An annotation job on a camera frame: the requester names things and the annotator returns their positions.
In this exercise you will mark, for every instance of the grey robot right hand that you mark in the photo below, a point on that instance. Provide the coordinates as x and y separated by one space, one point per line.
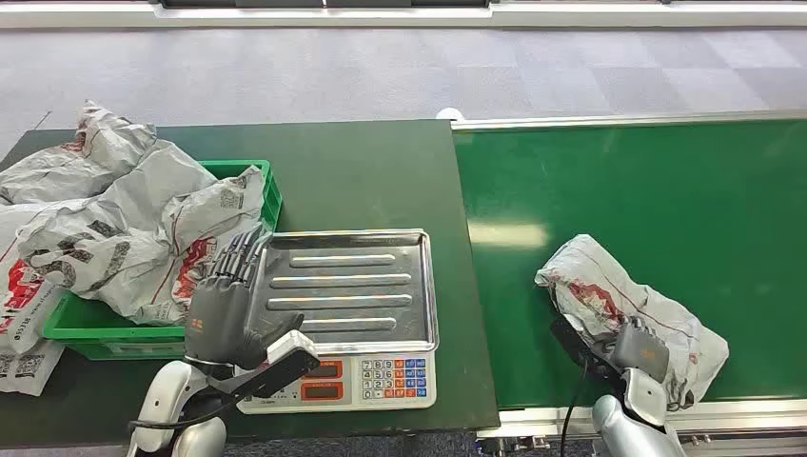
643 350

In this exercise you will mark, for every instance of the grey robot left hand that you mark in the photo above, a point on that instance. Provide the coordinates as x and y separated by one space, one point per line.
217 321

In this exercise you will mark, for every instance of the grey courier package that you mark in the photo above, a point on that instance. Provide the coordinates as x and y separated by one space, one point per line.
605 284

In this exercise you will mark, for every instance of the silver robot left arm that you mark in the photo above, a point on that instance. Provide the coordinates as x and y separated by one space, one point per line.
167 391

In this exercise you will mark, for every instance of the green plastic basket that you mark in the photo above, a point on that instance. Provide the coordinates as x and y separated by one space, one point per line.
94 328

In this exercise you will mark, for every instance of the grey red-print QR mailer bag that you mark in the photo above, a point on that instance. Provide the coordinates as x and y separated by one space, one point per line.
214 214

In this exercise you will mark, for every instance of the steel scale tray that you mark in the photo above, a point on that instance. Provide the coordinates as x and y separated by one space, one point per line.
353 309

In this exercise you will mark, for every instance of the large grey black-print mailer bag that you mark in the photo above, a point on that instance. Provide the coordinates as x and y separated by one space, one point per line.
126 221

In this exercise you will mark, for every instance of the white electronic scale body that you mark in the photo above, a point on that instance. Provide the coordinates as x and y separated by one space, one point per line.
347 378

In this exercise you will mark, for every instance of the green conveyor belt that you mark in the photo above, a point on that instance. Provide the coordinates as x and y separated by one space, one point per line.
630 183

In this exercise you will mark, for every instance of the white QR-label mailer bag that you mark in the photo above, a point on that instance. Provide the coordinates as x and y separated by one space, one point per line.
25 369

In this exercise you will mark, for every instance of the white red-lettered mailer bag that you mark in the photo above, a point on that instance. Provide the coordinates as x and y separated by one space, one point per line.
19 296

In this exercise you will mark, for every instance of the grey wrinkled mailer bag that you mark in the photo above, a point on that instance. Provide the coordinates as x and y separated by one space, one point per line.
75 164

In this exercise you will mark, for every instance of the small white round cap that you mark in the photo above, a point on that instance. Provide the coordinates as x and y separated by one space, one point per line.
449 114

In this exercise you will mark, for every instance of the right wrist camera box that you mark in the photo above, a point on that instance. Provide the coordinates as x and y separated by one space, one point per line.
574 344

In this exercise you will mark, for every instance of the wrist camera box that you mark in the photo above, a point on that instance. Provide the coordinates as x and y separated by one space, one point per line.
290 363
574 344

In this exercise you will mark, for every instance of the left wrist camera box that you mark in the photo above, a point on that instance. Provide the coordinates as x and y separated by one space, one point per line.
290 363

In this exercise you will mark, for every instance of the aluminium conveyor frame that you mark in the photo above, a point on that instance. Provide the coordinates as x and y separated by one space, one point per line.
756 413

